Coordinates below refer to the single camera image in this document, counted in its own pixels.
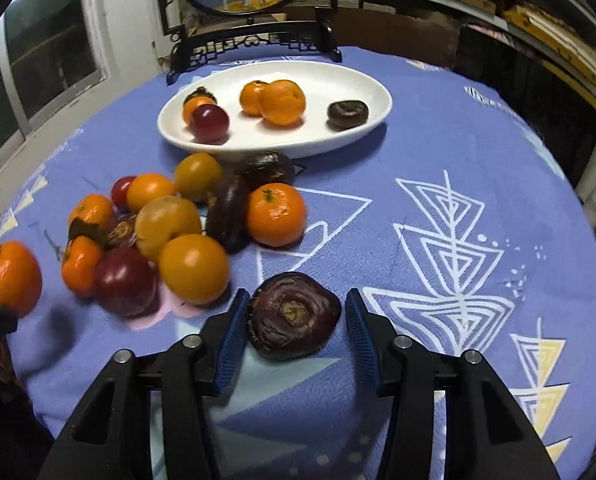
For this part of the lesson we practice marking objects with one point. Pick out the small mandarin with dark leaf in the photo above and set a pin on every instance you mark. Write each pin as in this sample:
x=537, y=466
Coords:
x=195, y=103

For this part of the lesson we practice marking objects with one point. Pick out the window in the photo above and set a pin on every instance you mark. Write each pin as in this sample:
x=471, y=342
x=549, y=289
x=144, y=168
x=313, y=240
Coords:
x=42, y=45

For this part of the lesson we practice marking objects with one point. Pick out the dark red tomato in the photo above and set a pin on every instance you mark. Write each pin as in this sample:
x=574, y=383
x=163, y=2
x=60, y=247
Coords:
x=125, y=281

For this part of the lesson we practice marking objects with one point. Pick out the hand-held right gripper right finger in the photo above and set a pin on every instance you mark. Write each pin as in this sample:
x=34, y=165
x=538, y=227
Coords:
x=364, y=342

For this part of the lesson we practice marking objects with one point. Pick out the brown cardboard box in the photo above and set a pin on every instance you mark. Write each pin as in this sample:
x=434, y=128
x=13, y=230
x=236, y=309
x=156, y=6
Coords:
x=393, y=37

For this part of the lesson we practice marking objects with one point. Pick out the shelf with cardboard boxes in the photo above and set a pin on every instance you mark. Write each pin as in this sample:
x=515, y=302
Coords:
x=503, y=5

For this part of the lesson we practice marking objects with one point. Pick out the orange persimmon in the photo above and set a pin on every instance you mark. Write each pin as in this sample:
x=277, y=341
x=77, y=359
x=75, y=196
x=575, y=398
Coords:
x=149, y=191

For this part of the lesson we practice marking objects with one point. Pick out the dark purple passion fruit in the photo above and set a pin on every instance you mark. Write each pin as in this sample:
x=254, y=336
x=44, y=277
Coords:
x=272, y=168
x=227, y=215

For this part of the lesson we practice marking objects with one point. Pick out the orange mandarin with green stem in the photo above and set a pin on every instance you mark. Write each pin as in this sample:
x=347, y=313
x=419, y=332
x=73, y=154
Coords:
x=276, y=215

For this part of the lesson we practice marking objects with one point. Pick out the small orange mandarin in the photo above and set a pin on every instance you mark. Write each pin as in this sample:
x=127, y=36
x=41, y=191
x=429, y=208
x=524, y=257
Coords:
x=251, y=98

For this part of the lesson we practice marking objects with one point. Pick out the orange mandarin with leaf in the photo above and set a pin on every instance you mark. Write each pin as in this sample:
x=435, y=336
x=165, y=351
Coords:
x=91, y=211
x=80, y=266

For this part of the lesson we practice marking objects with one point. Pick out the white oval plate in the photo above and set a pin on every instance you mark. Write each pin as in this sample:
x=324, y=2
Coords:
x=308, y=130

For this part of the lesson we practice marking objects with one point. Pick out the large orange mandarin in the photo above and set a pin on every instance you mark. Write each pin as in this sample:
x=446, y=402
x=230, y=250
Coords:
x=283, y=103

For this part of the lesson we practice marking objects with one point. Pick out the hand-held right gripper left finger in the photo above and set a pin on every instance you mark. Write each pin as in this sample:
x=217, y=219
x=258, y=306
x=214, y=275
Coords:
x=231, y=342

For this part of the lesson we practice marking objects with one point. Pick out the dark purple dried fruit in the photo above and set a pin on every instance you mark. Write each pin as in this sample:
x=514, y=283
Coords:
x=348, y=114

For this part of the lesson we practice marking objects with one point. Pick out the yellow orange tomato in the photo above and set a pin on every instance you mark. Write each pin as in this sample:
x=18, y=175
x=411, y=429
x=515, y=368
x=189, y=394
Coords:
x=197, y=176
x=193, y=269
x=166, y=225

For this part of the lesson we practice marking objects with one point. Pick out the wrinkled dark purple fruit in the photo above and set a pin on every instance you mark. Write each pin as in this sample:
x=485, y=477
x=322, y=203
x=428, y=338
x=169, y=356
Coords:
x=293, y=316

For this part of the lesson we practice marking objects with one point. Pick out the blue printed tablecloth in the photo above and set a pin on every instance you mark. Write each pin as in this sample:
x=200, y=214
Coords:
x=428, y=220

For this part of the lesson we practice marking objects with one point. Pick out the small red plum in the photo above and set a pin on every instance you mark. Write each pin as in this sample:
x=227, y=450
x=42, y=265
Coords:
x=121, y=193

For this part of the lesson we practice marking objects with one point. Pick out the brown wrinkled fruit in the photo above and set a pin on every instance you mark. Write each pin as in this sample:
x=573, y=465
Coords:
x=121, y=231

